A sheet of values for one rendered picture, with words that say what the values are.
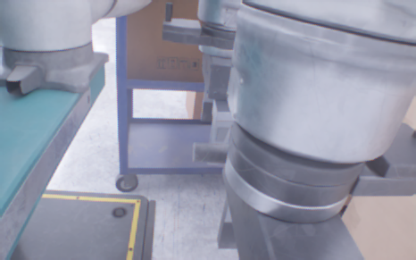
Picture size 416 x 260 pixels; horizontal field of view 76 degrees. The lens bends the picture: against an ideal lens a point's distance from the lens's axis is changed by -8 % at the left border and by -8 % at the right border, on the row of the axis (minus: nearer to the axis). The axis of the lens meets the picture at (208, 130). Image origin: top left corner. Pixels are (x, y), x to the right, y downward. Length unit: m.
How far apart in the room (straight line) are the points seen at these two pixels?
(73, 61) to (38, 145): 0.19
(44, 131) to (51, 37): 0.16
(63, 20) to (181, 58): 0.64
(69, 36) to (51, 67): 0.06
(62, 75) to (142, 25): 0.57
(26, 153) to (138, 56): 0.76
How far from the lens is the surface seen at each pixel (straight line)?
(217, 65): 0.37
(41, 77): 0.50
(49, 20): 0.48
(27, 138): 0.38
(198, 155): 0.21
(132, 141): 1.43
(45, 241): 0.79
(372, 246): 0.96
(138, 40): 1.04
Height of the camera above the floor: 0.91
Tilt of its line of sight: 30 degrees down
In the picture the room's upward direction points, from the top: 8 degrees clockwise
